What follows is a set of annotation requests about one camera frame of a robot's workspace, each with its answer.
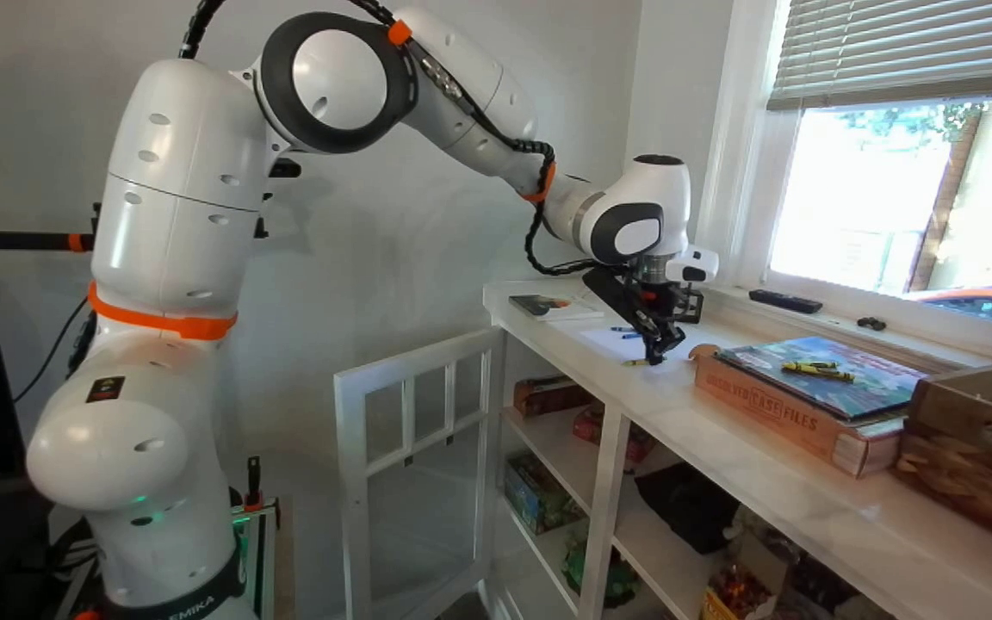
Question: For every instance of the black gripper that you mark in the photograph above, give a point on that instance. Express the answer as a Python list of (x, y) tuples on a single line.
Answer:
[(651, 307)]

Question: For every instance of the yellow crayon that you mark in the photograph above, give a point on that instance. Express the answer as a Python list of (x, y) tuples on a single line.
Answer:
[(791, 371), (824, 374)]

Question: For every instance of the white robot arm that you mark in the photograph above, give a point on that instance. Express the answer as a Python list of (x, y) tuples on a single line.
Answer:
[(128, 436)]

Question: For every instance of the dark flat countertop object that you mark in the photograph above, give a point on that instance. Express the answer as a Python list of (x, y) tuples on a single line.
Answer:
[(537, 304)]

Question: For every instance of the colourful train picture book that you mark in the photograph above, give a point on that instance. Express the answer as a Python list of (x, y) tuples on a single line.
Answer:
[(880, 383)]

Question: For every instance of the red box on shelf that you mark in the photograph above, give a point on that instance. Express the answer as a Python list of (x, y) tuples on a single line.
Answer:
[(536, 398)]

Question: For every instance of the black remote on sill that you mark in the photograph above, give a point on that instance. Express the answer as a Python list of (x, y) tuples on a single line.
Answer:
[(782, 300)]

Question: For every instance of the black bag on shelf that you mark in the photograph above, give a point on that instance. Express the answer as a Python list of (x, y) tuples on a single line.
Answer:
[(689, 503)]

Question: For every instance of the green box on shelf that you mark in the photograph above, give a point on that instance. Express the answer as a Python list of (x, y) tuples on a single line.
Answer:
[(536, 494)]

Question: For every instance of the small black sill object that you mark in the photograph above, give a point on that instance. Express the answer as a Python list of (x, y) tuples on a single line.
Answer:
[(871, 320)]

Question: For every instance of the brown case files box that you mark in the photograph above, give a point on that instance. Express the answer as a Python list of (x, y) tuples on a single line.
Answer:
[(854, 449)]

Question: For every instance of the white cabinet door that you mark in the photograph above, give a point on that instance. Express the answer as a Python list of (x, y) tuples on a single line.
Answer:
[(415, 458)]

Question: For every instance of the grey window blind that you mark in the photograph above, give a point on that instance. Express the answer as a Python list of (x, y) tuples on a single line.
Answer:
[(841, 54)]

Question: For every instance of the wooden crate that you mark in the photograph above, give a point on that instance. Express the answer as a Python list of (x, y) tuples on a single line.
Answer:
[(948, 443)]

